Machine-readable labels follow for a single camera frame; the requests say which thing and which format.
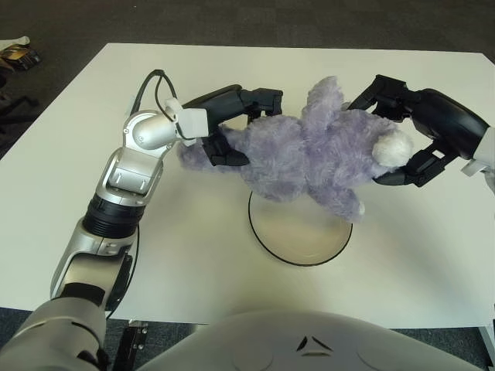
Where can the dark box on floor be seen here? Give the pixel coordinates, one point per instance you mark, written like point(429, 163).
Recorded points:
point(23, 58)

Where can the purple plush bunny doll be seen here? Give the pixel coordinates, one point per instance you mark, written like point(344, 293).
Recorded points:
point(301, 162)

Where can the white plate with black rim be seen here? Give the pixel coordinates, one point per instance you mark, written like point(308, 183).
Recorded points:
point(301, 239)

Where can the white cloth on floor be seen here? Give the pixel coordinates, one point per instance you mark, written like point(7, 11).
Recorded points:
point(13, 41)

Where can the grey robot torso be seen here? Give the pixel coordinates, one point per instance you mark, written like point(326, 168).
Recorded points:
point(270, 344)

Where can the black bag on floor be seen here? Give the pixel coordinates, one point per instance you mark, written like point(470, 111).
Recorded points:
point(15, 106)

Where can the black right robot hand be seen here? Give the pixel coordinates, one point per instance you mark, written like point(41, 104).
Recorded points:
point(448, 123)

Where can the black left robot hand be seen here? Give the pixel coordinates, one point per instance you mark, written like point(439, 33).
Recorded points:
point(224, 104)

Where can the black table foot bracket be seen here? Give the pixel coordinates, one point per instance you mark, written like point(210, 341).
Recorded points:
point(133, 344)

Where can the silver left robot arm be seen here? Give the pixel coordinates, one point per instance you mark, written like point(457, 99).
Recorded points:
point(127, 174)

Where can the white table leg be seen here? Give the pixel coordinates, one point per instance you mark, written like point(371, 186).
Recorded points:
point(488, 340)

